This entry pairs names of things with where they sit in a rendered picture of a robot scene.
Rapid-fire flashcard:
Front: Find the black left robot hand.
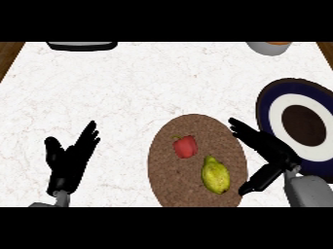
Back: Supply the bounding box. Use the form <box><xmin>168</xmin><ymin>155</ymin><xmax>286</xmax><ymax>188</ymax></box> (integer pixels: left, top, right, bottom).
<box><xmin>42</xmin><ymin>120</ymin><xmax>101</xmax><ymax>197</ymax></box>

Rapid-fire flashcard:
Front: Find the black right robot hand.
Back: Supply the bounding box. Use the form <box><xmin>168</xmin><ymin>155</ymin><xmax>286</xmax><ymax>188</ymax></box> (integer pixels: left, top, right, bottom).
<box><xmin>227</xmin><ymin>117</ymin><xmax>305</xmax><ymax>197</ymax></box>

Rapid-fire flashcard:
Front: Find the navy white brown plate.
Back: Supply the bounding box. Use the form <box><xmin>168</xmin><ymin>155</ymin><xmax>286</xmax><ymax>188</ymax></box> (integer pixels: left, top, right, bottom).
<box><xmin>253</xmin><ymin>78</ymin><xmax>333</xmax><ymax>185</ymax></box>

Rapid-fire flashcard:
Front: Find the yellow-green pear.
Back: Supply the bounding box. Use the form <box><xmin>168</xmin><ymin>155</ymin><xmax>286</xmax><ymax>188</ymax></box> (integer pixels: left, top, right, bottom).
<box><xmin>200</xmin><ymin>155</ymin><xmax>232</xmax><ymax>196</ymax></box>

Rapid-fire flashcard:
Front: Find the brown round woven placemat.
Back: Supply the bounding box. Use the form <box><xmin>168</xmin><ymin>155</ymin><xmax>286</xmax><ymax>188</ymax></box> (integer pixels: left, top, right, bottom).
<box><xmin>145</xmin><ymin>113</ymin><xmax>249</xmax><ymax>208</ymax></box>

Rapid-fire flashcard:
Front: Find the red bell pepper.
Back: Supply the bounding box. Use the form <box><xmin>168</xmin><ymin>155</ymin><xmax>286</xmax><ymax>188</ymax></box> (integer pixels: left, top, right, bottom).
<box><xmin>170</xmin><ymin>134</ymin><xmax>199</xmax><ymax>160</ymax></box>

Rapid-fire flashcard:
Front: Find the grey bowl with orange content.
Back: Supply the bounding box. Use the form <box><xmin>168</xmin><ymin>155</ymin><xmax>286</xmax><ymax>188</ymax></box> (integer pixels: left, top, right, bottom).
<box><xmin>244</xmin><ymin>42</ymin><xmax>293</xmax><ymax>57</ymax></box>

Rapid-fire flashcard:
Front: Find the black flat appliance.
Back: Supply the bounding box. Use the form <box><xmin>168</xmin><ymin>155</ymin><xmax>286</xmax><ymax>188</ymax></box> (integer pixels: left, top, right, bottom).
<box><xmin>45</xmin><ymin>42</ymin><xmax>119</xmax><ymax>53</ymax></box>

